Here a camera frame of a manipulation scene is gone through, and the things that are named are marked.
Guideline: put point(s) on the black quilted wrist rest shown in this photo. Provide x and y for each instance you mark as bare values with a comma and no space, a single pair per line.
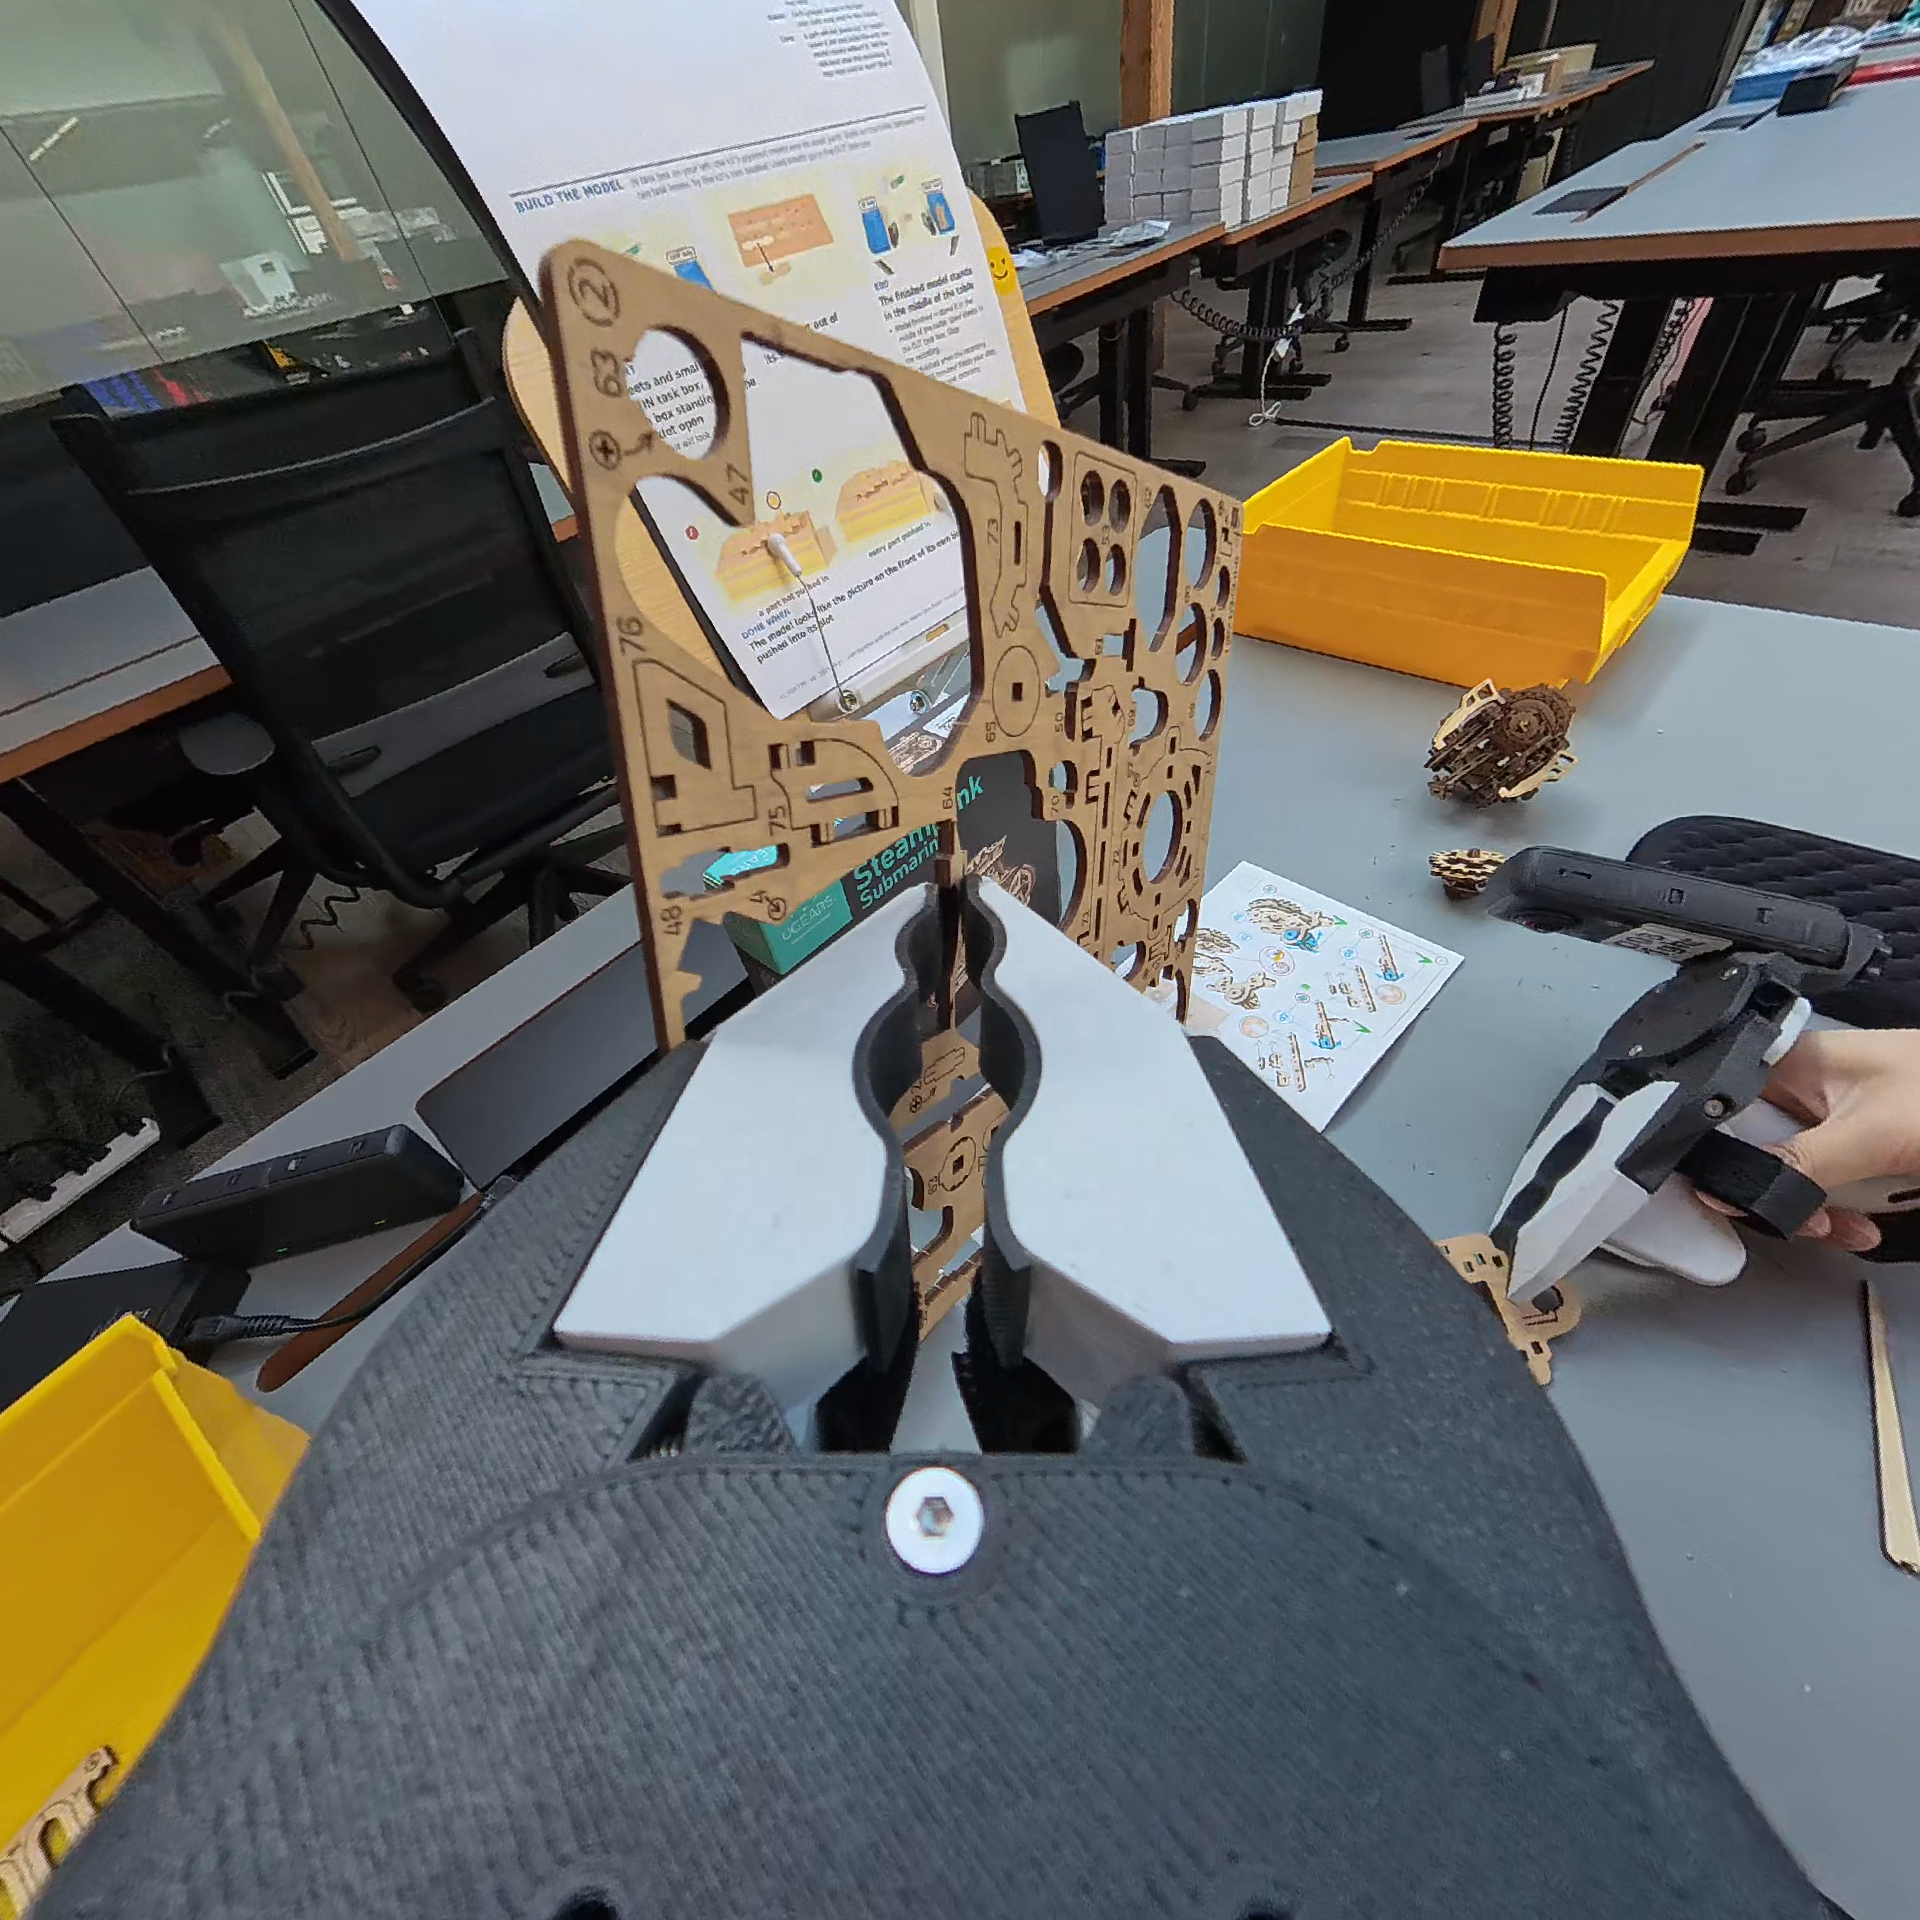
1800,870

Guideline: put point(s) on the black office chair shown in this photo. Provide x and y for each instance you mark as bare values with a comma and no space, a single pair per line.
375,599

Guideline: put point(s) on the stack of white boxes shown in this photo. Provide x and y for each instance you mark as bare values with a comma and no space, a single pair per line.
1201,165

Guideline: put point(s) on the grey office table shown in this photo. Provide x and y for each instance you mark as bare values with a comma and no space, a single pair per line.
1680,211
1140,247

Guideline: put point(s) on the thin wooden stick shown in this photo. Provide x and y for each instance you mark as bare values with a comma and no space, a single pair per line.
1890,1426

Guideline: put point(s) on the black model kit box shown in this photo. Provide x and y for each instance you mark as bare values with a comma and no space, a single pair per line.
856,901

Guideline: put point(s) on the black flat panel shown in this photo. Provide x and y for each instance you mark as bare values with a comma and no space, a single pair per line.
569,1079

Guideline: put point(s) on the black rectangular device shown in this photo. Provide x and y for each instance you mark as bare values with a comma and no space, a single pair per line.
300,1194

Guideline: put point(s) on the white power strip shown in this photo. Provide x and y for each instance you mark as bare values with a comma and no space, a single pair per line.
75,1186

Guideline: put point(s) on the white instruction poster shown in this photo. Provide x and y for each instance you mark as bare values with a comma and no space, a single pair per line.
720,165

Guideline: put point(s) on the small wooden gear assembly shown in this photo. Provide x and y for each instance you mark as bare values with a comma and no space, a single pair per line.
1464,874

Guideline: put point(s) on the yellow plastic bin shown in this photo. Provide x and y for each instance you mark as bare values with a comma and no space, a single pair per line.
120,1575
1441,617

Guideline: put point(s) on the large wooden gear assembly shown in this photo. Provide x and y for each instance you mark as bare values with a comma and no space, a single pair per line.
1500,743

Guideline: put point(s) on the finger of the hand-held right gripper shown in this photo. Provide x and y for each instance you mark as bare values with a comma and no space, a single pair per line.
1604,1119
1576,1230

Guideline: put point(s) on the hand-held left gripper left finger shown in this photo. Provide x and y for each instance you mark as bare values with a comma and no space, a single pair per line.
751,1202

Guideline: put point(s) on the wooden model part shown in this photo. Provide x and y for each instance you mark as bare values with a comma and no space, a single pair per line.
1530,1329

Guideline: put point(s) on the wooden model parts sheet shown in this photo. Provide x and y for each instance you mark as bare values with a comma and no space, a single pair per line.
66,1809
720,780

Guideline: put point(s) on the person's right hand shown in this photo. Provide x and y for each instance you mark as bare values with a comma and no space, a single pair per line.
1867,1097

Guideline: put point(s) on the white instruction booklet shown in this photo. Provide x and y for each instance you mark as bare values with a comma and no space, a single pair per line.
1350,1020

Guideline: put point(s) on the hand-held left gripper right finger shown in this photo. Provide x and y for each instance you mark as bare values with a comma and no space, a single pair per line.
1155,1202

